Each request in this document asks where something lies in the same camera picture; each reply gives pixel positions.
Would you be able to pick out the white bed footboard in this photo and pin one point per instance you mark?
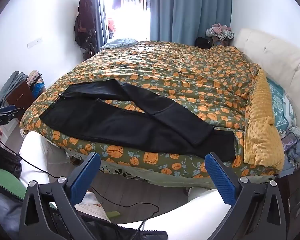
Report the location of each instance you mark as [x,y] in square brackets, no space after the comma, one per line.
[37,155]

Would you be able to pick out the dark hanging coats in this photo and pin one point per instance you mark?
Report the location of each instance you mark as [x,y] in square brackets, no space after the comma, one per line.
[85,27]

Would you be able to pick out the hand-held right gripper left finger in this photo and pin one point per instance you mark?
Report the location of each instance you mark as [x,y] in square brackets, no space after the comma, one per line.
[85,177]

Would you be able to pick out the person's blue jeans leg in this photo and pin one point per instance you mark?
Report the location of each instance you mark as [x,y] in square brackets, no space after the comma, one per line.
[2,217]

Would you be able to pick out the teal patterned pillow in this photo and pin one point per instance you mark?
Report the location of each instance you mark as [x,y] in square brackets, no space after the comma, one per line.
[280,105]

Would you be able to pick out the dark wooden bedside cabinet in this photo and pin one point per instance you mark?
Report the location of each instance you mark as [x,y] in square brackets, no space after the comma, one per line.
[296,192]

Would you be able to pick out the black pants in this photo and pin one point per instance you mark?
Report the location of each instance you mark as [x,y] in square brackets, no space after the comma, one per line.
[115,125]

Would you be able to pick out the green paper scrap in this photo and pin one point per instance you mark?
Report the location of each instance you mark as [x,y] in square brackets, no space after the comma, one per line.
[114,214]

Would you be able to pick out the yellow dotted blanket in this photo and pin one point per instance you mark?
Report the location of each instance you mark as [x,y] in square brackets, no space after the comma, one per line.
[262,130]

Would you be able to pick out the cream padded headboard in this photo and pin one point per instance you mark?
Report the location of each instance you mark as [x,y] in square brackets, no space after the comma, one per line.
[277,55]

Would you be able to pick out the brown wooden cabinet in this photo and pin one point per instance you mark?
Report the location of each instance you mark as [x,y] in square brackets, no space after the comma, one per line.
[18,96]

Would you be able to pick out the narrow blue curtain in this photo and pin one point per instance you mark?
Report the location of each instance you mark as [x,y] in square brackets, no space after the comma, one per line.
[95,5]

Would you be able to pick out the person's left forearm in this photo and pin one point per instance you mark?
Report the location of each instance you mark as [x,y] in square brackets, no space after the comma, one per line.
[5,180]

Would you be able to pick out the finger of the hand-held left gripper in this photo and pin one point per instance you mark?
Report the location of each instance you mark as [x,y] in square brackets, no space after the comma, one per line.
[15,112]
[3,108]

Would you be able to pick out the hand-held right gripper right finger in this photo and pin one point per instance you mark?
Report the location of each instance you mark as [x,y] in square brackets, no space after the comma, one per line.
[220,177]

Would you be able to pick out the blue striped pillow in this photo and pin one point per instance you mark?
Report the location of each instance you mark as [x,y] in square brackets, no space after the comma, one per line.
[118,42]

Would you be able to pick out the pile of crumpled clothes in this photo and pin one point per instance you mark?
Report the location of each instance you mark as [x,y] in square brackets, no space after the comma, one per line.
[221,31]

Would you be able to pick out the orange pumpkin print quilt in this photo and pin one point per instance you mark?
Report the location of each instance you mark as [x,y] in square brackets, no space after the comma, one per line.
[177,80]

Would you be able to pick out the red cloth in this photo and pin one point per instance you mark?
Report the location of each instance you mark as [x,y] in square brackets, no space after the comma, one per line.
[111,26]

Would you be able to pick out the blue cloth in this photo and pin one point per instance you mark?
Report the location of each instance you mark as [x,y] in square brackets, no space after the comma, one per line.
[38,90]

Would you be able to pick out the wide blue curtain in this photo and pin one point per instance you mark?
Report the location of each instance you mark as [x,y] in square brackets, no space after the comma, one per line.
[190,10]

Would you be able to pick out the black bag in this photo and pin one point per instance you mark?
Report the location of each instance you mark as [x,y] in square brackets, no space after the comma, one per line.
[115,233]

